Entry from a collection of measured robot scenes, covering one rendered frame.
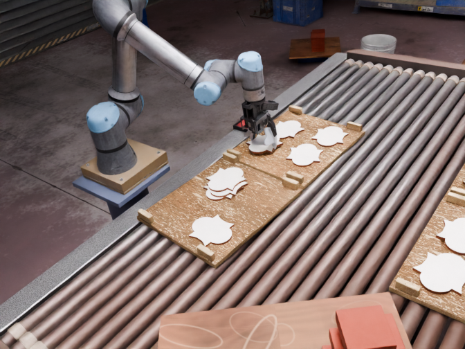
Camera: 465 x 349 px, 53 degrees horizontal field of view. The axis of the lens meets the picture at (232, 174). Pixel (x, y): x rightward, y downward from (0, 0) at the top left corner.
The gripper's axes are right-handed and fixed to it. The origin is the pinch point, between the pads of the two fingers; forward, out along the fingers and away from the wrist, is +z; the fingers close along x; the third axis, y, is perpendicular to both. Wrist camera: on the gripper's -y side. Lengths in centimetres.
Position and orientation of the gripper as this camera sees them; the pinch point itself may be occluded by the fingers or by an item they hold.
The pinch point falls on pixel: (264, 142)
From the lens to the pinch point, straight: 172.6
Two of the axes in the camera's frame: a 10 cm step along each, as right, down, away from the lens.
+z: 1.4, 7.8, 6.1
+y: -6.4, 5.4, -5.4
